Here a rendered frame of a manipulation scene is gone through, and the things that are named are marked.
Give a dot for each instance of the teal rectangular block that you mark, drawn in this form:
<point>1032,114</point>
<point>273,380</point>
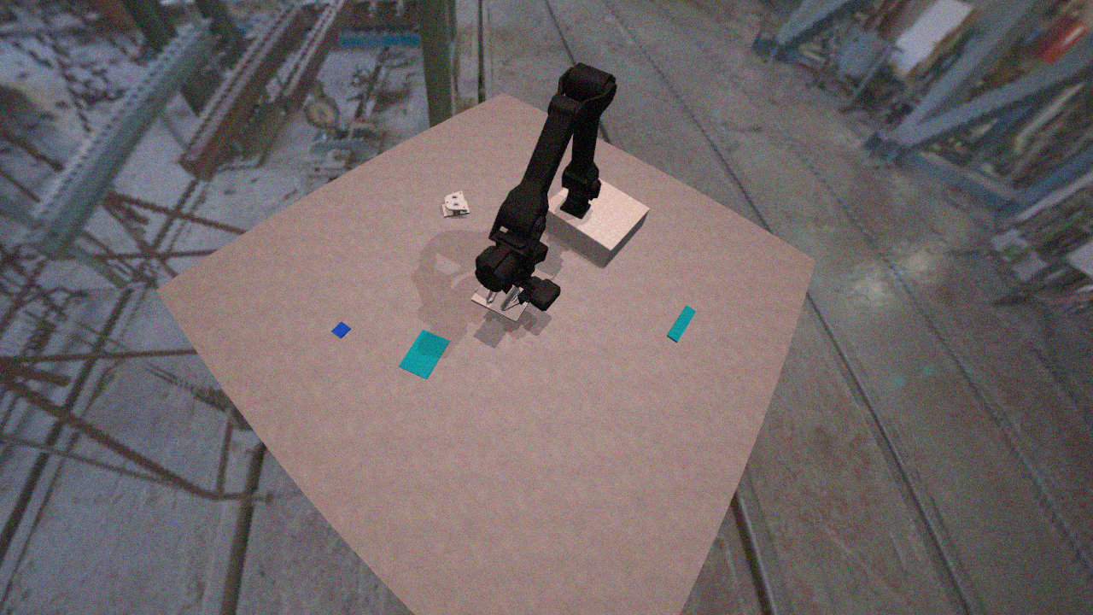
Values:
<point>681,324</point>

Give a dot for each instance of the teal flat plate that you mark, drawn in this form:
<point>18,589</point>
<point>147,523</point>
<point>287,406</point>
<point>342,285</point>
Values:
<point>424,354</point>

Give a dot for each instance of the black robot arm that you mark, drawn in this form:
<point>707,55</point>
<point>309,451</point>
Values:
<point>588,92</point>

